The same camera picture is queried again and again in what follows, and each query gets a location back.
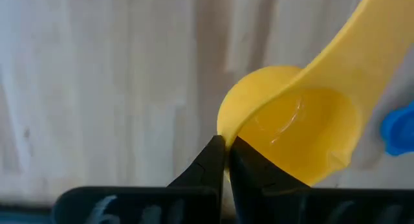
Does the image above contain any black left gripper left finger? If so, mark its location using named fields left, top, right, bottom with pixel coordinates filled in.
left=51, top=135, right=226, bottom=224

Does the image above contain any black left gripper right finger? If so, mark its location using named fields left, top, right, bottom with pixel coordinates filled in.
left=228, top=136, right=414, bottom=224

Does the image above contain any yellow measuring cup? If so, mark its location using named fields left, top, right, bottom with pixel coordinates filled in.
left=216, top=0, right=414, bottom=186

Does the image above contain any blue measuring cup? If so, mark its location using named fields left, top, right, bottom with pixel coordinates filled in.
left=380, top=100, right=414, bottom=157

